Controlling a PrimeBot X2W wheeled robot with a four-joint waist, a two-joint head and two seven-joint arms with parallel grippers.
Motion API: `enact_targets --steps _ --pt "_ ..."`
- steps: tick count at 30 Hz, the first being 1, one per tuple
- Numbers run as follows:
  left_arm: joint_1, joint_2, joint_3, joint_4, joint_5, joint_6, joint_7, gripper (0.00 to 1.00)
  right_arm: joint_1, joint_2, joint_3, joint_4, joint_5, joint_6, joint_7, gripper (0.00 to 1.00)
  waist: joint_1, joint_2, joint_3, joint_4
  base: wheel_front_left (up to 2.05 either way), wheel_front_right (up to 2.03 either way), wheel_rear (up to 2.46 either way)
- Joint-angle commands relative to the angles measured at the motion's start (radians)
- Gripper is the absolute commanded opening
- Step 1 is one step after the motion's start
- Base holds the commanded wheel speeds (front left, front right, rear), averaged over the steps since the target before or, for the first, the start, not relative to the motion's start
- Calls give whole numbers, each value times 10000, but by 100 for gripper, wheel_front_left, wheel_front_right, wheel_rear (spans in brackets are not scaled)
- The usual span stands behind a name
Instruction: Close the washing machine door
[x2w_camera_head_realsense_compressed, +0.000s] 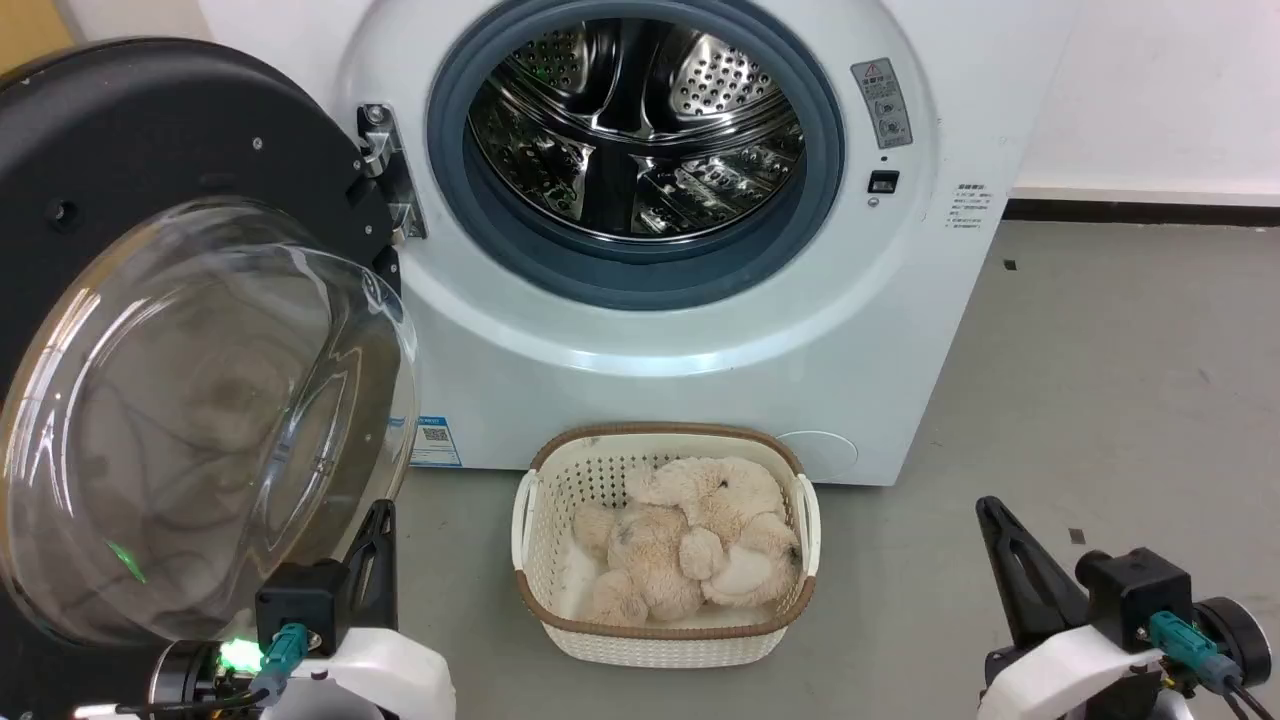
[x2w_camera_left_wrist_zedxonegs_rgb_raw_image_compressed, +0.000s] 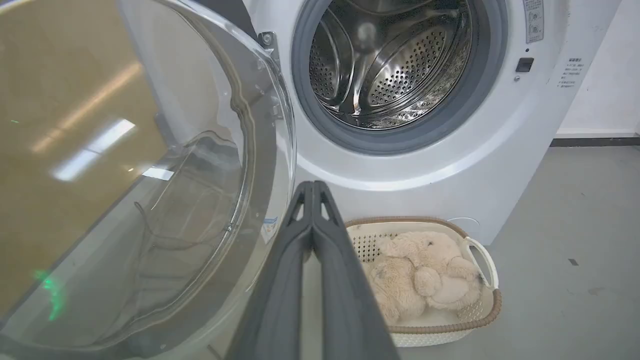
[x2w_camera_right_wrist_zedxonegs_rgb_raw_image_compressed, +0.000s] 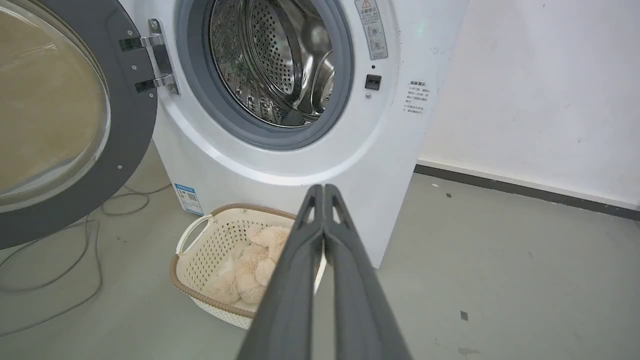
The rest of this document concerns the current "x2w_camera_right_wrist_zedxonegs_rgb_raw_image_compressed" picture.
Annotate thin grey floor cable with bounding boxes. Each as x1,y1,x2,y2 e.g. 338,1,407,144
0,183,173,337

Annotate chrome door hinge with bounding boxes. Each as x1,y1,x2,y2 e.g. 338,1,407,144
119,18,180,96

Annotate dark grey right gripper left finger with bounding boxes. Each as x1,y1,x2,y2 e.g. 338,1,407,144
236,184,326,360

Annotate grey round washing machine door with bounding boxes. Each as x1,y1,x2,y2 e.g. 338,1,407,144
0,0,159,250

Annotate white front-load washing machine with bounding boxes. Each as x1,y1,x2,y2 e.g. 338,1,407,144
118,0,471,269

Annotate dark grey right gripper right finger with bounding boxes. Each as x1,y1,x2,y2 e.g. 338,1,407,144
323,184,413,360

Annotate cream plastic laundry basket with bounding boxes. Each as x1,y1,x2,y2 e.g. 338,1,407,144
169,203,328,330

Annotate grey warning label sticker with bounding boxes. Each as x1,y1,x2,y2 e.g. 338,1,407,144
354,0,389,61

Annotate beige plush toy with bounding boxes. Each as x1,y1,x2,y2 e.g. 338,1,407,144
207,226,291,305

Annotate blue energy label sticker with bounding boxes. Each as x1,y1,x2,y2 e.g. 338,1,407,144
173,183,205,217

